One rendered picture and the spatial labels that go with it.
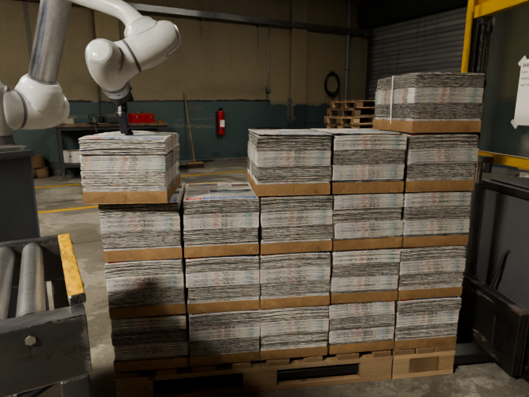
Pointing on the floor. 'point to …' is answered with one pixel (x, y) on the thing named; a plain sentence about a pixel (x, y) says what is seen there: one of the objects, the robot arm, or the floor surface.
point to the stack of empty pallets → (351, 114)
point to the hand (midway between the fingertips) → (128, 116)
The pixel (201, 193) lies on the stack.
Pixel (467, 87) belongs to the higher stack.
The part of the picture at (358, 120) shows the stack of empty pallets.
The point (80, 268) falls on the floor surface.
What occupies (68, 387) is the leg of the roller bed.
